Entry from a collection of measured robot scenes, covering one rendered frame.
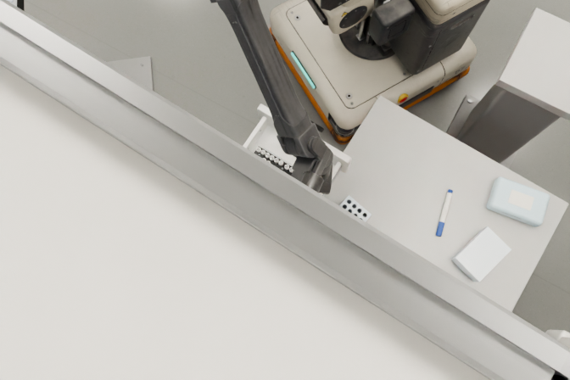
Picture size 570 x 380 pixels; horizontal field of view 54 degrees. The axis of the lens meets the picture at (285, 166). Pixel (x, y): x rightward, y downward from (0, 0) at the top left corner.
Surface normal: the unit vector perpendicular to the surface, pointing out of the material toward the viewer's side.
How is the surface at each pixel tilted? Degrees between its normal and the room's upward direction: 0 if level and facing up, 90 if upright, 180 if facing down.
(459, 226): 0
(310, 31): 0
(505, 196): 0
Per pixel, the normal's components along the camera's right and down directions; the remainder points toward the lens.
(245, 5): 0.73, 0.32
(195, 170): -0.03, -0.25
